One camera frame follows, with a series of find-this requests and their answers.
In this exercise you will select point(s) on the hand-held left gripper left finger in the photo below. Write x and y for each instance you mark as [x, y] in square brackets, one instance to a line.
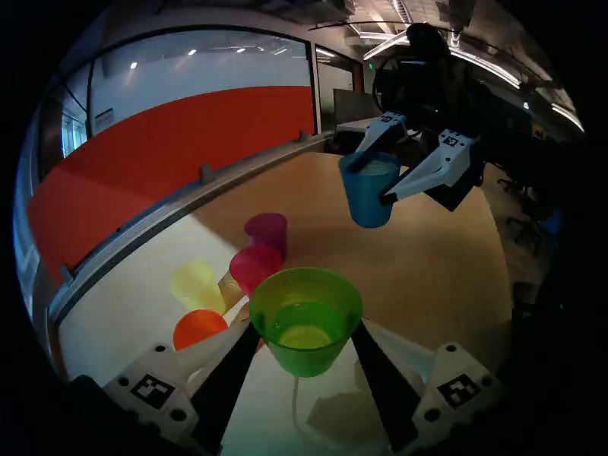
[164, 375]

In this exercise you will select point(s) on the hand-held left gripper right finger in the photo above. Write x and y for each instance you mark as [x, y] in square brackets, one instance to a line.
[451, 380]

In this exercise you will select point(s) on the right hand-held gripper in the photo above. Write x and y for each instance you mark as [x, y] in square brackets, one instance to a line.
[427, 95]

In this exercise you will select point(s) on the blue plastic cup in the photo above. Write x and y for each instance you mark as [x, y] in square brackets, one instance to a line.
[368, 195]

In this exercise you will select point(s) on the green plastic cup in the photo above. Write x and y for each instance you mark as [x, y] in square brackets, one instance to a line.
[304, 323]

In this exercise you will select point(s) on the orange plastic cup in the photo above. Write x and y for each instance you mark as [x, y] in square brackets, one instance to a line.
[197, 328]

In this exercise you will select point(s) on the yellow plastic cup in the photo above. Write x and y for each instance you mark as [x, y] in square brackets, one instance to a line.
[197, 285]

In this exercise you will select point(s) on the pink plastic cup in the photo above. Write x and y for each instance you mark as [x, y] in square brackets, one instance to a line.
[254, 268]

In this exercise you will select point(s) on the purple plastic cup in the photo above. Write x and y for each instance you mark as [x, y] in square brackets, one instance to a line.
[268, 233]

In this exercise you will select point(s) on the red desk screen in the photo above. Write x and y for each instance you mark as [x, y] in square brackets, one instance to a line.
[157, 157]

